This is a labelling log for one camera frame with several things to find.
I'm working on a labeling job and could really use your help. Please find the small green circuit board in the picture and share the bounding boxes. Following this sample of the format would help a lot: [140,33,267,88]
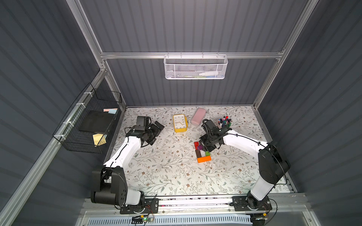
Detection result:
[131,215,154,225]

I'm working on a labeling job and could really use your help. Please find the black notebook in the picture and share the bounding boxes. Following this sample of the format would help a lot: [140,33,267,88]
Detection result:
[79,111,115,134]

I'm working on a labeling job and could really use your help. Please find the black wire wall basket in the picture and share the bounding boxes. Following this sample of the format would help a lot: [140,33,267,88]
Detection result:
[53,84,123,154]

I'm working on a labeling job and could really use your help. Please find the floral table mat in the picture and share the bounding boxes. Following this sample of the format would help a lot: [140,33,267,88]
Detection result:
[114,106,259,196]

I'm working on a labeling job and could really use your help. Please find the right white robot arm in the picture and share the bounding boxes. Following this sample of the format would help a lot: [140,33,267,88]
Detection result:
[200,119,290,204]

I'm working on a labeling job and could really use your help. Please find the white marker in basket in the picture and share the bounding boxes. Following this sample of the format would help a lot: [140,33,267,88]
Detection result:
[199,71,219,77]

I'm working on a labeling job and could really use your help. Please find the white wire mesh basket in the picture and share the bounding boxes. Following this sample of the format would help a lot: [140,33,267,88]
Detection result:
[163,54,228,80]

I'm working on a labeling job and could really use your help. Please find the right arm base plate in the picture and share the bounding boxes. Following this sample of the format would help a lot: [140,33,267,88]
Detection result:
[229,195,272,212]

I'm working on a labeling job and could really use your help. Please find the yellow sticky notes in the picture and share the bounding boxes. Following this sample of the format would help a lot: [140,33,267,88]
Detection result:
[92,133,107,147]

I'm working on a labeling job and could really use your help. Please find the pink pencil case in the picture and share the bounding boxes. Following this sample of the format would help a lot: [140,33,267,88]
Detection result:
[191,108,206,126]

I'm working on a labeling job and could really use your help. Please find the pink pen cup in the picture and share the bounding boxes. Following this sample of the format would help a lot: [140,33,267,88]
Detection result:
[218,116,232,128]

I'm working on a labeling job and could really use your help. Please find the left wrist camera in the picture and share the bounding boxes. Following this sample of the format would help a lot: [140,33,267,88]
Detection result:
[135,116,152,131]

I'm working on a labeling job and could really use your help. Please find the orange building block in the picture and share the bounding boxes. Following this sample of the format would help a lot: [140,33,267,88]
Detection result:
[197,156,212,163]

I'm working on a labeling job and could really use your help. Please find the brown building block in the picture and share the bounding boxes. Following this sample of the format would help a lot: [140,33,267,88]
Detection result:
[195,150,202,158]

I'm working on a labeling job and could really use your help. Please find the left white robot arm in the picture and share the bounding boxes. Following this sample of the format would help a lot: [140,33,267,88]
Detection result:
[90,121,165,207]

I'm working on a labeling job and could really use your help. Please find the pastel sticky notes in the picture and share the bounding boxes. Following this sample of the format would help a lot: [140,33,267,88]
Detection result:
[103,108,118,115]

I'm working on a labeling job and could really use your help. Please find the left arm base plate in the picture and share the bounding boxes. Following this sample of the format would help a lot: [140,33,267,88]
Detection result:
[119,198,159,215]

